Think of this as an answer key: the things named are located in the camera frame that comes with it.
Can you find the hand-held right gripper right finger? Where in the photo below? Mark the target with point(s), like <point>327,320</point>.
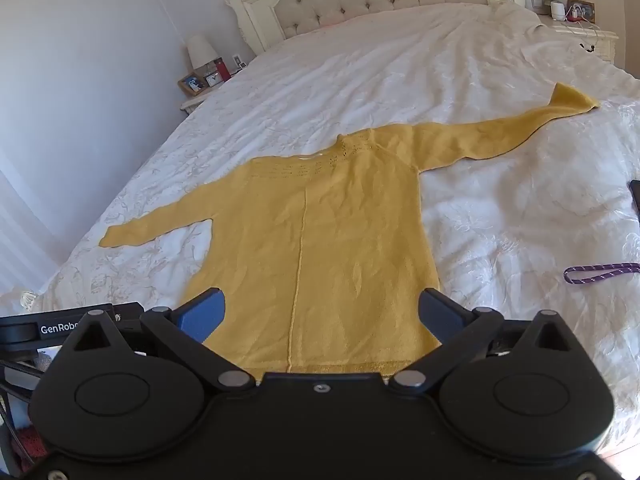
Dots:
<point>434,316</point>

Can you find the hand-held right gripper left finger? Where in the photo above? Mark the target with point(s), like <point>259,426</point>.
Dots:
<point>206,316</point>

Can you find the yellow knit sweater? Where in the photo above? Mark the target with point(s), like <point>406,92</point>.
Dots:
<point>345,240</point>

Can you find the white bedside table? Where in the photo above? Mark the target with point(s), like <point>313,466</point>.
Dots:
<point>192,104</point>

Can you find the black flat device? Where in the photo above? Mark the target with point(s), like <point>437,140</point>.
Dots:
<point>636,197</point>

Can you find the red framed desk clock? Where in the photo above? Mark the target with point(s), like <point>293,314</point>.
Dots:
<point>218,72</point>

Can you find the white floral bedspread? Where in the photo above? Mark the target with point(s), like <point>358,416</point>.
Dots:
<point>390,70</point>

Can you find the small white bedside gadget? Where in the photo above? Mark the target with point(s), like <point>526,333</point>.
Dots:
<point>239,61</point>

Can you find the cream carved nightstand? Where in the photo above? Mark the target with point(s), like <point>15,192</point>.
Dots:
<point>595,40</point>

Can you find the white cylinder device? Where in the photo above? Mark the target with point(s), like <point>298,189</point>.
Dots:
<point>557,10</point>

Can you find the wooden photo frame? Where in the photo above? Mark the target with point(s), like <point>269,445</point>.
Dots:
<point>191,84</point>

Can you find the brown picture frame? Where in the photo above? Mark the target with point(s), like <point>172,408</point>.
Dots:
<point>582,10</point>

